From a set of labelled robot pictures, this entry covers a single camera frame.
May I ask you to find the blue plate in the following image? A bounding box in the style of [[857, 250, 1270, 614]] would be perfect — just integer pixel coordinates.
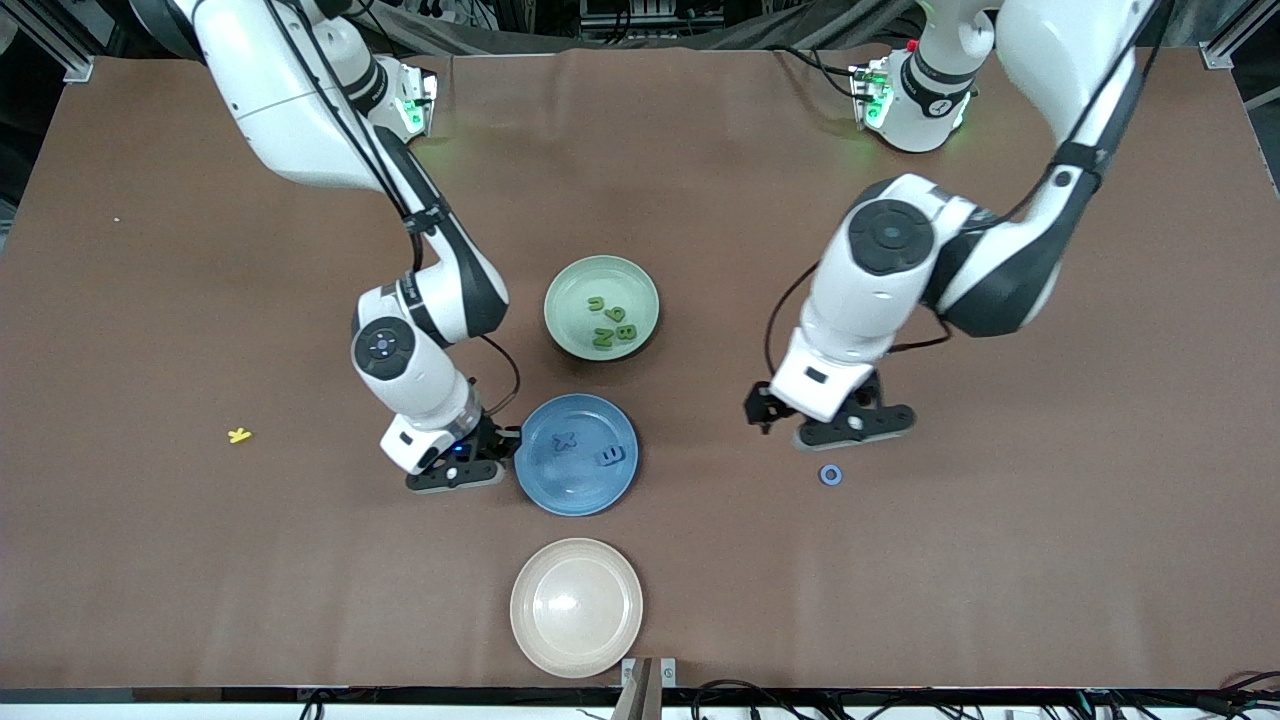
[[513, 393, 640, 518]]

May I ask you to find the green plate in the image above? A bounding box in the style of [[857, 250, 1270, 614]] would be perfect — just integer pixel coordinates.
[[543, 255, 661, 362]]

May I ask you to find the beige plate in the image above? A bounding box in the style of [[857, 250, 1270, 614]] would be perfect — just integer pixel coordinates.
[[509, 537, 644, 679]]

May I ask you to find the brown table cover sheet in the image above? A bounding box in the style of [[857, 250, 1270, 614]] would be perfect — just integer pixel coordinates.
[[0, 45, 1280, 691]]

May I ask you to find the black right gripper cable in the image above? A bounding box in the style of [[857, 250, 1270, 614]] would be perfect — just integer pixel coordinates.
[[260, 0, 521, 416]]

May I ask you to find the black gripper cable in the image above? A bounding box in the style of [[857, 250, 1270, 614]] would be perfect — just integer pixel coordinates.
[[765, 0, 1146, 391], [260, 0, 521, 416]]

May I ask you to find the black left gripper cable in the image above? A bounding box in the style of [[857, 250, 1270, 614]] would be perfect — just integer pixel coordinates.
[[765, 0, 1146, 391]]

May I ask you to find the metal bracket with post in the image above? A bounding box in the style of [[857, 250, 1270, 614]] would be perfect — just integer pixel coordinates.
[[612, 656, 678, 720]]

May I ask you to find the black base cable bundle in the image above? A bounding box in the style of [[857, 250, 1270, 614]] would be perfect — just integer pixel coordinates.
[[775, 42, 871, 101]]

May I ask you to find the aluminium frame profile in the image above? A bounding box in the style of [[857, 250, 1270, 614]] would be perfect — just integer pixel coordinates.
[[1205, 0, 1280, 71], [0, 0, 93, 83]]

